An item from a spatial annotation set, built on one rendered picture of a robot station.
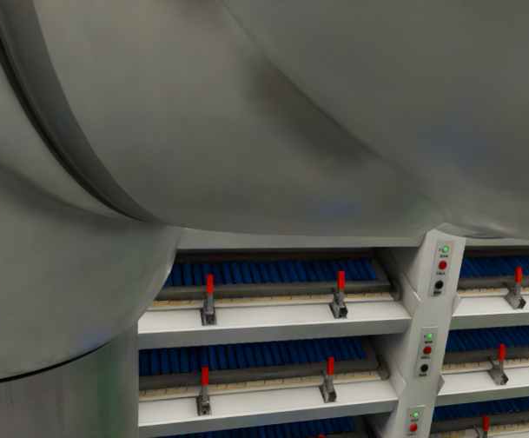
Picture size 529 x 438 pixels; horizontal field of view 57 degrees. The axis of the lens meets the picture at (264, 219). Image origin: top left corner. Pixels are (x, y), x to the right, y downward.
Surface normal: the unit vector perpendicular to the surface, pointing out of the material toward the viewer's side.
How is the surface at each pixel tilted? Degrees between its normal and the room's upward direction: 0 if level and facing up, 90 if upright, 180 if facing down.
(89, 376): 89
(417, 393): 90
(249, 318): 21
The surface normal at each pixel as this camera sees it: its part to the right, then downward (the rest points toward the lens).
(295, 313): 0.16, -0.81
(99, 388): 0.88, 0.18
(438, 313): 0.26, 0.26
